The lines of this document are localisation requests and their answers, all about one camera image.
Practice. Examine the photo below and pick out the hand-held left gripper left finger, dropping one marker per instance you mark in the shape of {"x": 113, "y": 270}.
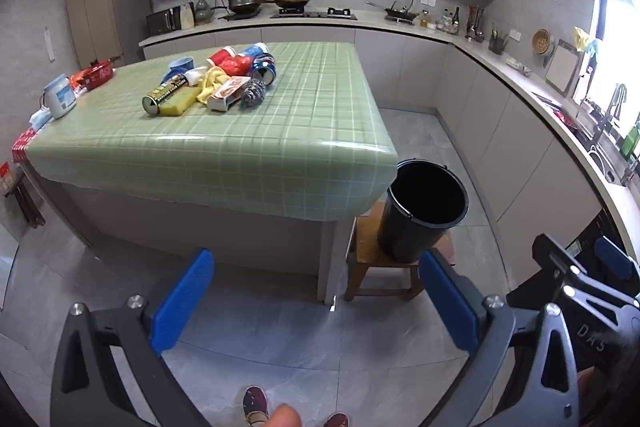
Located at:
{"x": 182, "y": 297}

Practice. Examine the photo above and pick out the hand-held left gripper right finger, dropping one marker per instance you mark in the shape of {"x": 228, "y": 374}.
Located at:
{"x": 450, "y": 302}

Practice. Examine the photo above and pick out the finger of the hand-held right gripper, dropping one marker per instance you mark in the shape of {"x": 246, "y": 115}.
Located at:
{"x": 612, "y": 257}
{"x": 580, "y": 279}

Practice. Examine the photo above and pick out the black plastic bucket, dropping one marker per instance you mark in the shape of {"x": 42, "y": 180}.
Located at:
{"x": 400, "y": 237}

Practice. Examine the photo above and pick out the yellow sponge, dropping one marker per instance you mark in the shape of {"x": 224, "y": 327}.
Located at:
{"x": 180, "y": 104}

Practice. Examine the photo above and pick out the black yellow spray can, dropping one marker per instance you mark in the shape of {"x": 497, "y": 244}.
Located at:
{"x": 165, "y": 92}

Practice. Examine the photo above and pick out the red white snack box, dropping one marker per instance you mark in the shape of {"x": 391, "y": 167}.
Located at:
{"x": 227, "y": 93}

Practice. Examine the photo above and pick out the steel wool scrubber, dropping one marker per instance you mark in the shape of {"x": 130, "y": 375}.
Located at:
{"x": 254, "y": 93}

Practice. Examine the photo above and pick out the blue towel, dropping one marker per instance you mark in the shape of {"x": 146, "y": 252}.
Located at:
{"x": 192, "y": 78}

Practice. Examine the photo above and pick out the yellow cloth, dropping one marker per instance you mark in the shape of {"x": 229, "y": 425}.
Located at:
{"x": 212, "y": 79}

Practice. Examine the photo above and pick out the light blue plastic cup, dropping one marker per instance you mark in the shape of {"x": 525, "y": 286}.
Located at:
{"x": 180, "y": 66}

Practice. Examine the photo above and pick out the red plastic bag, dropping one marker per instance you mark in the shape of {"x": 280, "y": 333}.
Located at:
{"x": 235, "y": 66}

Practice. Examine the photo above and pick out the blue soda can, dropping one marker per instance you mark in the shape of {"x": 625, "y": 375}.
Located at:
{"x": 263, "y": 73}

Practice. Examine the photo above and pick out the red paper cup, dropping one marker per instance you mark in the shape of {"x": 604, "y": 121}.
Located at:
{"x": 220, "y": 57}

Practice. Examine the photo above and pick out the blue patterned paper cup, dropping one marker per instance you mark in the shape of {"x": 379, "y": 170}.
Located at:
{"x": 257, "y": 52}

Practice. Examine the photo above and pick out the person's left hand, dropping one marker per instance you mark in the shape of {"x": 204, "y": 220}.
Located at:
{"x": 284, "y": 417}

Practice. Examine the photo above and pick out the black built-in oven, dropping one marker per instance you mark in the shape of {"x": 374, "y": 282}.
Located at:
{"x": 590, "y": 237}

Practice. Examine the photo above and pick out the grey table base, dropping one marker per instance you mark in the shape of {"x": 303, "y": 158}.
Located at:
{"x": 200, "y": 232}

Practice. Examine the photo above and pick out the wooden stool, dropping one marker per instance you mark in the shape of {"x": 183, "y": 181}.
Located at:
{"x": 365, "y": 252}

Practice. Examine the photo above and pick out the kitchen sink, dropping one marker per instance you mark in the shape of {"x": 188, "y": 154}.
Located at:
{"x": 600, "y": 157}

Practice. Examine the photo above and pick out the green dish soap bottle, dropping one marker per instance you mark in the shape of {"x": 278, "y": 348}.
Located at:
{"x": 631, "y": 142}

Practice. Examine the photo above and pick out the patterned slipper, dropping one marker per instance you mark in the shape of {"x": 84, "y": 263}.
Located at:
{"x": 255, "y": 402}
{"x": 336, "y": 421}

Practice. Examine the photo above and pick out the metal kitchen faucet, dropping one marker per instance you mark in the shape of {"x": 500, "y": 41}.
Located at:
{"x": 612, "y": 107}

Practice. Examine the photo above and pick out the green checked tablecloth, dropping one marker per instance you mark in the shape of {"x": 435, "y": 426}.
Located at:
{"x": 250, "y": 142}

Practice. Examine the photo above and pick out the dark wooden bench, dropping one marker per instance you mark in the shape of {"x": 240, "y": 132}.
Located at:
{"x": 25, "y": 202}

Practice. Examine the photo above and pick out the white cutting board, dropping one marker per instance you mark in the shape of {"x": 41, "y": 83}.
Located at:
{"x": 560, "y": 69}

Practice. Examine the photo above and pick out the grey kitchen counter cabinets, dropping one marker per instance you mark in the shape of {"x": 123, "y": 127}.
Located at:
{"x": 480, "y": 107}

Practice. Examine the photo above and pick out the white dish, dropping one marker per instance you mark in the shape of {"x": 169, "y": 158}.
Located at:
{"x": 519, "y": 67}

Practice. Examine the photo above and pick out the red patterned cloth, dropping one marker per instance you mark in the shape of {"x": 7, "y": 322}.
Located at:
{"x": 24, "y": 146}

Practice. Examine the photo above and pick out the yellow rubber gloves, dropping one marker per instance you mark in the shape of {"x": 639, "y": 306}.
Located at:
{"x": 585, "y": 39}

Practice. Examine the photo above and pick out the blue tissue pack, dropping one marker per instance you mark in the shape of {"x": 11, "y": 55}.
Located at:
{"x": 41, "y": 121}

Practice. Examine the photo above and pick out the round bamboo strainer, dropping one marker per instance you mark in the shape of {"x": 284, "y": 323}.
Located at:
{"x": 541, "y": 41}

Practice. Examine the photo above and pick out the white blue rice cooker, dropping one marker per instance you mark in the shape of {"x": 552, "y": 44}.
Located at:
{"x": 60, "y": 97}

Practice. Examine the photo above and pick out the red enamel pot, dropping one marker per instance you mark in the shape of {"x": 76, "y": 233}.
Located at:
{"x": 97, "y": 74}

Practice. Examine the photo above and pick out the orange plastic bag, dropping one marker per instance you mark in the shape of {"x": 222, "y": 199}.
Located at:
{"x": 76, "y": 83}

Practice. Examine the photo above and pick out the black knife holder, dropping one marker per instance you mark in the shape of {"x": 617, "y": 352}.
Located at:
{"x": 497, "y": 44}

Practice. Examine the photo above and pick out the kitchen window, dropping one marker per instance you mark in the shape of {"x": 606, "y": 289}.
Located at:
{"x": 615, "y": 7}

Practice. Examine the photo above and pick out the utensil holder with utensils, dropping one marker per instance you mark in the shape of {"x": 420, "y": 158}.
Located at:
{"x": 475, "y": 29}

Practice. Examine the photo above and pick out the black microwave oven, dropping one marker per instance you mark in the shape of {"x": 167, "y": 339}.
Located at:
{"x": 162, "y": 22}

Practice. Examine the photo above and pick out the white plastic jug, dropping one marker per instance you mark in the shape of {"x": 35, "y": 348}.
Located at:
{"x": 187, "y": 18}

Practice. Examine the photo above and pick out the dark glass bottle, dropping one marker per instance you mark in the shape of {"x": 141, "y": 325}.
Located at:
{"x": 456, "y": 22}

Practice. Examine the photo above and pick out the yellow oil bottle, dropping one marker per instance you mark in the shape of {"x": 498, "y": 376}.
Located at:
{"x": 425, "y": 21}

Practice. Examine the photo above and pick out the green ceramic vase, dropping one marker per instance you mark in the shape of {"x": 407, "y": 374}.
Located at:
{"x": 202, "y": 12}

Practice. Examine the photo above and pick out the black induction cooker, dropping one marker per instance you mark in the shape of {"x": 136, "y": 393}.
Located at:
{"x": 235, "y": 16}

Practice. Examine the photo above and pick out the pan with glass lid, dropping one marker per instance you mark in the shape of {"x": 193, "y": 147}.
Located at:
{"x": 400, "y": 13}

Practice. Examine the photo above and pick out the beige refrigerator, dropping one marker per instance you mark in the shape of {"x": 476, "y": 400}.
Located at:
{"x": 95, "y": 17}

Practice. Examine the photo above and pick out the black lidded pan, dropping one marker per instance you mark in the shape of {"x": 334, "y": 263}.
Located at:
{"x": 245, "y": 3}

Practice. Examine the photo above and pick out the black gas hob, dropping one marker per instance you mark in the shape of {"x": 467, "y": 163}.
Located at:
{"x": 320, "y": 14}

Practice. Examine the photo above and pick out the black wok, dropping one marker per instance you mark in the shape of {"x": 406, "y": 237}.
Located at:
{"x": 292, "y": 2}

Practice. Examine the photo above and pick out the white wall note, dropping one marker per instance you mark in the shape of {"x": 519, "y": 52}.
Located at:
{"x": 49, "y": 43}

